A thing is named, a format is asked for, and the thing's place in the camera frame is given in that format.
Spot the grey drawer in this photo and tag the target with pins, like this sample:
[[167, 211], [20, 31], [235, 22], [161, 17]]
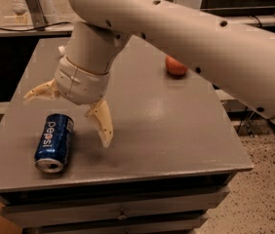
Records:
[[169, 202], [136, 225]]

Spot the clear plastic water bottle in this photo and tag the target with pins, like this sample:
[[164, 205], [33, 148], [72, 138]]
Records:
[[62, 51]]

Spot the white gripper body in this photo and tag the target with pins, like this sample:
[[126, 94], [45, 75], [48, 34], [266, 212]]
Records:
[[80, 83]]

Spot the red apple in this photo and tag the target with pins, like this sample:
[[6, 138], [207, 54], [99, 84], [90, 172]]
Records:
[[174, 67]]

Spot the grey cabinet with drawers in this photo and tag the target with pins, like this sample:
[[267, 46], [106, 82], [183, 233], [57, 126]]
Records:
[[169, 134]]

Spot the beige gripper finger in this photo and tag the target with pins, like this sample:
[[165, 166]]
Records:
[[99, 116], [48, 90]]

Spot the blue pepsi can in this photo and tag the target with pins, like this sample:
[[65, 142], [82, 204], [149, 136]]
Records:
[[52, 152]]

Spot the metal bracket post left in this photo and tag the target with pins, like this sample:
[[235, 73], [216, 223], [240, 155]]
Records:
[[36, 14]]

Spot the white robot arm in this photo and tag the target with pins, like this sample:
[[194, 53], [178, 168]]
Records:
[[238, 58]]

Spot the metal drawer knob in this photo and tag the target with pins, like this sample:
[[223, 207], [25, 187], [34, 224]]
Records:
[[122, 216]]

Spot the lower grey drawer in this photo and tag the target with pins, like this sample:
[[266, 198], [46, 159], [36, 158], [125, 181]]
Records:
[[136, 225]]

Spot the upper grey drawer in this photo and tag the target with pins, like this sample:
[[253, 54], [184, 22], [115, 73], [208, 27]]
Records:
[[169, 202]]

